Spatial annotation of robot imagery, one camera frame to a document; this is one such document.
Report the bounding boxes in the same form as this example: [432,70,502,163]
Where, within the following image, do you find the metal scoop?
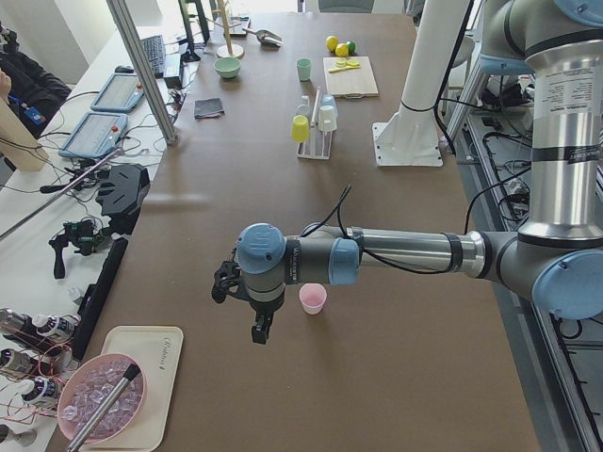
[243,27,283,48]

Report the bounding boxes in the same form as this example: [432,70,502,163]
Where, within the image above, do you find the green plastic cup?
[296,58,312,82]

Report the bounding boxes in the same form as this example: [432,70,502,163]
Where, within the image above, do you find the blue teach pendant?
[58,111,128,159]
[90,73,144,113]

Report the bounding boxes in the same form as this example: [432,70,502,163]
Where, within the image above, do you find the green bowl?
[214,56,241,79]

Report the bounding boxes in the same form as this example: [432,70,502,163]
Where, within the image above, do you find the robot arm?
[212,1,602,344]

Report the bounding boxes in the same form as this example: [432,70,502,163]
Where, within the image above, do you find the pink plastic cup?
[299,283,327,315]

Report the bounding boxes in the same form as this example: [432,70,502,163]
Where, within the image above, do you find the white plastic cup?
[318,105,337,132]

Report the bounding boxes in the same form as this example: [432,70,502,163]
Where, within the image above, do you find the light blue plastic cup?
[320,94,336,108]

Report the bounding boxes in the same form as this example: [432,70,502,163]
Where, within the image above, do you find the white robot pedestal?
[372,0,473,167]

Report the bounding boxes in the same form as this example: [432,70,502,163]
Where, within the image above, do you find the yellow plastic knife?
[328,65,361,73]

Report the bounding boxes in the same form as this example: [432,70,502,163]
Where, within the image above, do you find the grey folded cloth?
[194,98,224,120]

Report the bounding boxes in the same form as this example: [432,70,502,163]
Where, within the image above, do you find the yellow lemon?
[325,35,339,52]
[334,42,350,57]

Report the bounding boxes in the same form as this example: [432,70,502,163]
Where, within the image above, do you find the aluminium frame post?
[106,0,177,146]

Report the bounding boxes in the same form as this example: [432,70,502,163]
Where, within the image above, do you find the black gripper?
[211,250,283,343]

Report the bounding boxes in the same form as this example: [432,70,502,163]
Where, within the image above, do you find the wooden mug tree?
[209,0,245,59]

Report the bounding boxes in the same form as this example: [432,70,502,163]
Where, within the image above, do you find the yellow plastic cup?
[291,115,310,143]

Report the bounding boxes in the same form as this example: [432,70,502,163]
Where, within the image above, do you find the metal ice tongs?
[66,363,140,452]

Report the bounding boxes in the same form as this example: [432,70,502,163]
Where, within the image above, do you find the cream plastic tray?
[57,326,184,451]

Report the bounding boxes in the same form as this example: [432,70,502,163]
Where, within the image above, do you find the grey plastic cup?
[296,95,312,119]

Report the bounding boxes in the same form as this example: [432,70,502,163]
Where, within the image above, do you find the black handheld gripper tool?
[48,219,107,280]

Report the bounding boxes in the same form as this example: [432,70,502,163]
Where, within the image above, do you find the pink bowl with ice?
[57,353,147,444]

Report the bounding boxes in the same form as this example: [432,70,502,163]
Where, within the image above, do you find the black keyboard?
[140,35,166,78]

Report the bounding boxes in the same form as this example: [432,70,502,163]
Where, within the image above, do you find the wooden cutting board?
[322,56,379,97]

